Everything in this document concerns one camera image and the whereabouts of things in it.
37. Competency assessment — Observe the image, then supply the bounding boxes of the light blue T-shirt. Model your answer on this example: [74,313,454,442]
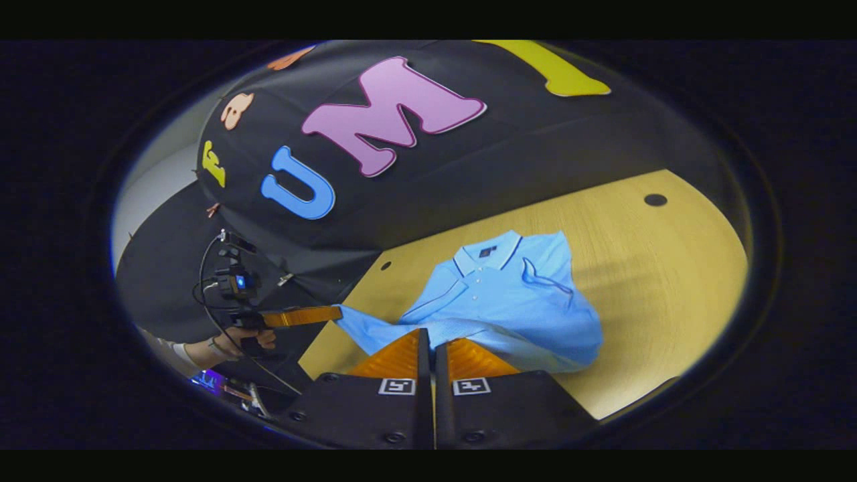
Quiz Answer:
[333,230,605,374]

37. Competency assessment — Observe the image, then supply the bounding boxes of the purple lit electronic device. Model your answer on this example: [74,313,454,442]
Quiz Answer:
[189,368,226,396]

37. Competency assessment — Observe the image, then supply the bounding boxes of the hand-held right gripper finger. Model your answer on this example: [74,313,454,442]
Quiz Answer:
[434,338,598,451]
[278,328,435,451]

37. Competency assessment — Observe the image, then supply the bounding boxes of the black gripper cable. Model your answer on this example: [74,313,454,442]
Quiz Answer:
[193,231,303,396]

